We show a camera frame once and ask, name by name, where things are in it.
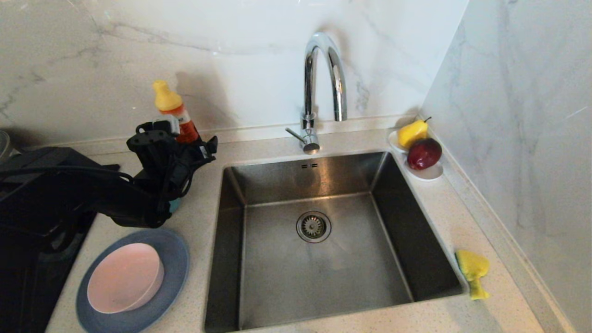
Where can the yellow green sponge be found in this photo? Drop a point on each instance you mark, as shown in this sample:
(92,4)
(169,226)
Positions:
(472,264)

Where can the teal bowl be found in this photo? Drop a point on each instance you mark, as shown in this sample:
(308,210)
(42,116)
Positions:
(174,206)

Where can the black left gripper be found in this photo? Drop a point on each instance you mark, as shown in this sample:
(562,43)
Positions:
(169,171)

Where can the small white dish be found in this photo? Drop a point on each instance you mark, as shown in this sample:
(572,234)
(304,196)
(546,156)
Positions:
(431,173)
(393,141)

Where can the black induction cooktop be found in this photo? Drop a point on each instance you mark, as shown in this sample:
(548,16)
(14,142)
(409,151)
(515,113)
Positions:
(27,296)

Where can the round metal drain strainer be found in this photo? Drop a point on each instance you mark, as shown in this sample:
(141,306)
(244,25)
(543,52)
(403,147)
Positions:
(313,226)

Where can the stainless steel sink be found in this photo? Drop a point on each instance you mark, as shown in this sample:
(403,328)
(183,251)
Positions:
(286,277)

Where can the dark red apple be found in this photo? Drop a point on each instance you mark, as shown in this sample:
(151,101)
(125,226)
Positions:
(423,154)

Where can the yellow orange detergent bottle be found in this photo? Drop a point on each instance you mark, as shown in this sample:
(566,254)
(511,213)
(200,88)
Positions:
(166,99)

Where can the yellow pear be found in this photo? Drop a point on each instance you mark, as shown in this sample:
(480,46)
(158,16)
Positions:
(410,133)

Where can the pink bowl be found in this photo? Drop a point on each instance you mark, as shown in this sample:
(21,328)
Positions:
(125,277)

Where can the chrome gooseneck faucet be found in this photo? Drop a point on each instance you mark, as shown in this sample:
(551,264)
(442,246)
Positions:
(309,83)

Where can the blue-grey plate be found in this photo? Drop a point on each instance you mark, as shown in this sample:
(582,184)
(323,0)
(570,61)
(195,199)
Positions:
(178,259)

